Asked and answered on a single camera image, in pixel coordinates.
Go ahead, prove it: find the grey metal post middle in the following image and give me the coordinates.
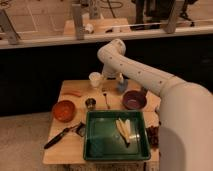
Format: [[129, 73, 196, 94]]
[[72, 4, 84, 40]]

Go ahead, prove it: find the small metal cup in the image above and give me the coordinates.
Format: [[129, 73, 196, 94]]
[[85, 98, 96, 110]]

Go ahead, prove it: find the white cup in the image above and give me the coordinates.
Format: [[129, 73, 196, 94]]
[[89, 72, 102, 88]]

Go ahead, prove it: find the wooden table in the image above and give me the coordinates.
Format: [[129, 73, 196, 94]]
[[42, 78, 164, 166]]

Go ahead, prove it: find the blue cup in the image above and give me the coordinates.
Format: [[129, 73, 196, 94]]
[[117, 79, 128, 93]]

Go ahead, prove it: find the red bowl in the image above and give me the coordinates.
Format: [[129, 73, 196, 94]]
[[52, 100, 75, 122]]

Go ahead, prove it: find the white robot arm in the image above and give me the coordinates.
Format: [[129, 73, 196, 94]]
[[97, 39, 213, 171]]

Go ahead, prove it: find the bunch of dark grapes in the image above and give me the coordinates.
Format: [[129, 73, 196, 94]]
[[146, 126, 159, 148]]

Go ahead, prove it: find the green plastic tray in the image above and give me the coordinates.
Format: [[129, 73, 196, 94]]
[[83, 110, 151, 161]]

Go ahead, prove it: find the grey metal post left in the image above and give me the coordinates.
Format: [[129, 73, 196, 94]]
[[0, 9, 20, 45]]

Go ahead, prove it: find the grey metal post right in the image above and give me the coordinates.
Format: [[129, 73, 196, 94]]
[[164, 0, 184, 34]]

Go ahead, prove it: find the purple bowl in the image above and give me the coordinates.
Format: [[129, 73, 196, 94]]
[[122, 90, 147, 110]]

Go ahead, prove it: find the black handled peeler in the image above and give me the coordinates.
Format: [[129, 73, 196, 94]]
[[44, 122, 86, 149]]

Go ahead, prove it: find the grey metal post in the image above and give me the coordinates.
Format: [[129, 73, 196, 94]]
[[0, 9, 20, 45], [72, 4, 84, 40], [164, 0, 184, 34]]

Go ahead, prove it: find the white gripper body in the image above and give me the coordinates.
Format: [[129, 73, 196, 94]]
[[102, 65, 124, 83]]

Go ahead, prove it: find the orange carrot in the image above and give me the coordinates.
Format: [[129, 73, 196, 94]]
[[63, 91, 82, 97]]

